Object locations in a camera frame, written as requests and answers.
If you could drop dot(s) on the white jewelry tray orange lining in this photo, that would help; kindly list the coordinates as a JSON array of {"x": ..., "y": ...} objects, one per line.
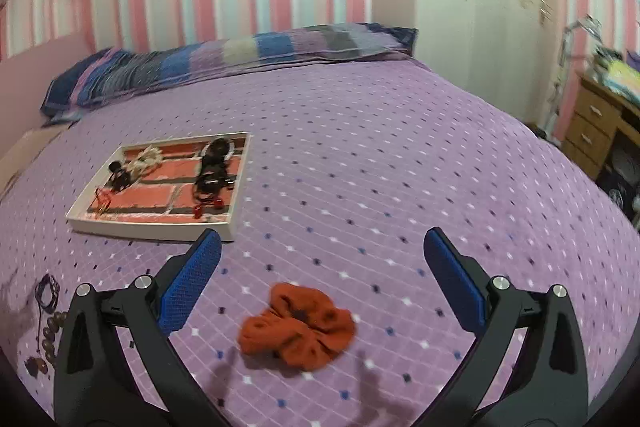
[{"x": 174, "y": 203}]

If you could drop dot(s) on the pink headboard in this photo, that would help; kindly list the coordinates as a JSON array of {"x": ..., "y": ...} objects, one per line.
[{"x": 25, "y": 80}]

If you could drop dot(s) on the striped patchwork pillow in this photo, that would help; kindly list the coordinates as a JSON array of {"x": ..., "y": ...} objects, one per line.
[{"x": 113, "y": 73}]

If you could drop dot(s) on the orange scrunchie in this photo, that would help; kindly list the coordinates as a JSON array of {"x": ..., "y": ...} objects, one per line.
[{"x": 301, "y": 325}]

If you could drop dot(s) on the cream pearl scrunchie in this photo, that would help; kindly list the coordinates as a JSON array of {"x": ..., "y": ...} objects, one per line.
[{"x": 146, "y": 162}]

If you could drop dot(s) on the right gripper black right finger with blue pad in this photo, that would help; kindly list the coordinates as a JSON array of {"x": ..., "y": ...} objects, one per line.
[{"x": 527, "y": 364}]

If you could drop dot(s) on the silver desk lamp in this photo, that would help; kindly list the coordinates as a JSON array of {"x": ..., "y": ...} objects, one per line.
[{"x": 592, "y": 28}]

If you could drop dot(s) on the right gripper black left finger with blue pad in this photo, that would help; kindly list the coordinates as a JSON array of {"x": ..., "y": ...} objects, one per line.
[{"x": 93, "y": 383}]

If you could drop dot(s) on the black claw hair clip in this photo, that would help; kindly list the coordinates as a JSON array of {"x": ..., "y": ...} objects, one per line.
[{"x": 120, "y": 178}]

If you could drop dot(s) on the wooden drawer nightstand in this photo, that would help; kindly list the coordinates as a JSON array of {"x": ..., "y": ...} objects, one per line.
[{"x": 602, "y": 122}]

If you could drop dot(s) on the small brown bead earrings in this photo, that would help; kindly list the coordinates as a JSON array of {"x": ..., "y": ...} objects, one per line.
[{"x": 36, "y": 366}]

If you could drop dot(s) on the beige folded cloth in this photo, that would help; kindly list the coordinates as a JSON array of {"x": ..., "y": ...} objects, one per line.
[{"x": 24, "y": 152}]

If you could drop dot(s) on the white wardrobe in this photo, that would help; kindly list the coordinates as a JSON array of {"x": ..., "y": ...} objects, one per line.
[{"x": 475, "y": 6}]

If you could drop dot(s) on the black scrunchie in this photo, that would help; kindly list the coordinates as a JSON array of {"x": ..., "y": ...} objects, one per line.
[{"x": 215, "y": 157}]

